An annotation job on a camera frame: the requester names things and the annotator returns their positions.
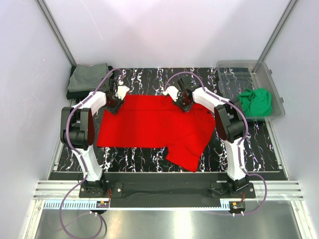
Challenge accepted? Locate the red t shirt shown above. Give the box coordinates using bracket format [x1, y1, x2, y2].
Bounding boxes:
[97, 95, 215, 172]

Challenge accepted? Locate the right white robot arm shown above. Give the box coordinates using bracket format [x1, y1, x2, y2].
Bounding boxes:
[165, 79, 249, 198]

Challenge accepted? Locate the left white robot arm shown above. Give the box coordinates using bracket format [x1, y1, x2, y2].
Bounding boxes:
[60, 79, 130, 197]

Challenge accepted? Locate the folded grey t shirt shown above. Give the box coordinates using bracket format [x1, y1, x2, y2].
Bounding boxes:
[68, 63, 109, 93]

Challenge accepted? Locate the folded black t shirt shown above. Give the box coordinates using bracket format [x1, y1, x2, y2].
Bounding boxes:
[66, 65, 113, 100]

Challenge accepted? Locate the green t shirt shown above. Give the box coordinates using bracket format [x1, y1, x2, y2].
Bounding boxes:
[237, 88, 273, 117]

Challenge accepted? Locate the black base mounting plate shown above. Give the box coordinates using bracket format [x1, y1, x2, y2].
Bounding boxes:
[79, 171, 255, 209]

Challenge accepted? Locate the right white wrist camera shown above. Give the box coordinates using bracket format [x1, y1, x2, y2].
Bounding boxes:
[163, 86, 179, 102]

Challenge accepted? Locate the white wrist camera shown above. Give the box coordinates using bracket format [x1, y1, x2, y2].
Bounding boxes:
[163, 86, 179, 102]
[115, 80, 130, 100]

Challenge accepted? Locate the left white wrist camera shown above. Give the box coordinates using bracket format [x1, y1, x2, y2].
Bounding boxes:
[115, 80, 130, 100]

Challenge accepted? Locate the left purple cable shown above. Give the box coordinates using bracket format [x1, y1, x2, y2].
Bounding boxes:
[60, 68, 125, 237]

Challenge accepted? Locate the aluminium frame rail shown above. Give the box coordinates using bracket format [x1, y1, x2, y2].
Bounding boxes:
[34, 180, 303, 201]

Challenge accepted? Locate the white slotted cable duct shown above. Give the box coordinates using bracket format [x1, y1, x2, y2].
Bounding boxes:
[44, 200, 236, 210]

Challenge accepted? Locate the left aluminium corner post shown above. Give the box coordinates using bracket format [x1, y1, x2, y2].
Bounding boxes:
[35, 0, 77, 66]

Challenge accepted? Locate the aluminium corner post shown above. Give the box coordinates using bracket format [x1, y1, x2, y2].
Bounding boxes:
[258, 0, 299, 62]
[35, 0, 77, 66]

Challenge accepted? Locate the right aluminium corner post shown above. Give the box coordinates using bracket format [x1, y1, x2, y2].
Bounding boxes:
[258, 0, 299, 62]

